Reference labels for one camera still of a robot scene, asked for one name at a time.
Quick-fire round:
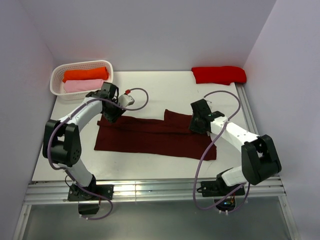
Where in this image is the dark red t-shirt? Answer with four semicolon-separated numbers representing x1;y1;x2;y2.
94;109;212;160

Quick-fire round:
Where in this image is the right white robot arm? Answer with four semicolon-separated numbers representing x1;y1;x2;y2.
189;99;282;196

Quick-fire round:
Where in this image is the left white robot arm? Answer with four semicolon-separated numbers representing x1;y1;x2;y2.
42;82;125;200

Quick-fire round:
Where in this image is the orange rolled t-shirt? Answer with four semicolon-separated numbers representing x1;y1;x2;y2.
62;67;110;83

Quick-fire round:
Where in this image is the pink rolled t-shirt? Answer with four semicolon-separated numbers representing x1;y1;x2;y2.
63;79;105;93

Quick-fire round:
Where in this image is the bright red folded t-shirt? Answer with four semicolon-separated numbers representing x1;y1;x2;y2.
191;66;247;85

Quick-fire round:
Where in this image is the white plastic basket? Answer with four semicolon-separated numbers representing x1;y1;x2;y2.
49;60;114;100

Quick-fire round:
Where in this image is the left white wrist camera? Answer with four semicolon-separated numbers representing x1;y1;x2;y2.
118;94;135;108

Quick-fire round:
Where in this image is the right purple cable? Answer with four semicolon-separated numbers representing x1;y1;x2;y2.
193;91;251;216

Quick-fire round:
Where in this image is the purple cable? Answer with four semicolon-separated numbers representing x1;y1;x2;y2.
193;91;251;216
47;87;150;221

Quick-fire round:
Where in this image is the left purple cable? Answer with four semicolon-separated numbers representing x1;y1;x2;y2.
47;87;150;221

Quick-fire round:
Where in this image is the aluminium side rail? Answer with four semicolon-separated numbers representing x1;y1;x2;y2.
235;83;259;135

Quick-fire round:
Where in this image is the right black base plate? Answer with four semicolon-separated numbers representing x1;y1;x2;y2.
196;178;240;197

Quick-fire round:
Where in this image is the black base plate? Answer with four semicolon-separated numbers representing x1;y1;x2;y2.
67;184;114;202
196;178;240;197

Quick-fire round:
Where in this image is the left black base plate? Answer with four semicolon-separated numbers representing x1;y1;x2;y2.
67;184;114;202

